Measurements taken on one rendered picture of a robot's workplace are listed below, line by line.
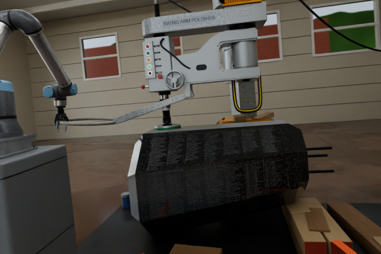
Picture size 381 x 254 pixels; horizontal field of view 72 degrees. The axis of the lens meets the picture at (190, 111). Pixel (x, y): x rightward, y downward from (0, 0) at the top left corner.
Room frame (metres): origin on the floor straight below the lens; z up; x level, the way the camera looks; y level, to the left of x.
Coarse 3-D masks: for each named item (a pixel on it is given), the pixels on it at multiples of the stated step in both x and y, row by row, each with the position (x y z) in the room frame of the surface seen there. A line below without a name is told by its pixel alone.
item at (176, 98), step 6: (192, 90) 2.17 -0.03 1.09; (174, 96) 2.07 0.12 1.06; (180, 96) 2.07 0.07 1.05; (192, 96) 2.17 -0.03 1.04; (162, 102) 2.09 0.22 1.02; (168, 102) 2.08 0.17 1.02; (174, 102) 2.08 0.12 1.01; (144, 108) 2.11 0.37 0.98; (150, 108) 2.10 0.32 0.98; (156, 108) 2.09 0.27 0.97; (126, 114) 2.12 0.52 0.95; (132, 114) 2.12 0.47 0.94; (138, 114) 2.11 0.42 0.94; (144, 114) 2.22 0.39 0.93; (114, 120) 2.14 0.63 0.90; (120, 120) 2.13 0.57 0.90; (126, 120) 2.19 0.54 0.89
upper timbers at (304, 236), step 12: (312, 204) 1.82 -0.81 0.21; (288, 216) 1.82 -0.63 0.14; (300, 216) 1.67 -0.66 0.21; (300, 228) 1.51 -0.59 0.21; (336, 228) 1.48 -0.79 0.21; (300, 240) 1.46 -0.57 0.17; (312, 240) 1.38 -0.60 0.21; (324, 240) 1.37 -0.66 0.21; (348, 240) 1.36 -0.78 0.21; (312, 252) 1.38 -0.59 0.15; (324, 252) 1.37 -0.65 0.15; (336, 252) 1.36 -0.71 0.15
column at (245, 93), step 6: (240, 84) 2.60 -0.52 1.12; (246, 84) 2.62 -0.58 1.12; (252, 84) 2.64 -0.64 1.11; (240, 90) 2.59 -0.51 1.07; (246, 90) 2.61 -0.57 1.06; (252, 90) 2.64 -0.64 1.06; (240, 96) 2.59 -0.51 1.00; (246, 96) 2.61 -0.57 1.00; (252, 96) 2.64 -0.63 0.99; (240, 102) 2.59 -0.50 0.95; (246, 102) 2.61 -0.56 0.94; (252, 102) 2.63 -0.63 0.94; (234, 108) 2.70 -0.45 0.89; (240, 108) 2.59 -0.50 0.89; (246, 108) 2.61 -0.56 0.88; (252, 108) 2.63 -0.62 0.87; (234, 114) 2.71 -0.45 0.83; (240, 114) 2.59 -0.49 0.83; (246, 114) 2.61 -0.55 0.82; (252, 114) 2.63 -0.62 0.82
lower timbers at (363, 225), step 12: (336, 204) 2.04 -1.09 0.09; (348, 204) 2.02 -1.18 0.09; (336, 216) 1.92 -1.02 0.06; (348, 216) 1.83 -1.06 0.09; (360, 216) 1.82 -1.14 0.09; (348, 228) 1.75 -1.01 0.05; (360, 228) 1.66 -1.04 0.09; (372, 228) 1.65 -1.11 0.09; (360, 240) 1.61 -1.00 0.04; (372, 240) 1.52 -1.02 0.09; (300, 252) 1.47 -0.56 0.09; (372, 252) 1.48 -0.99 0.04
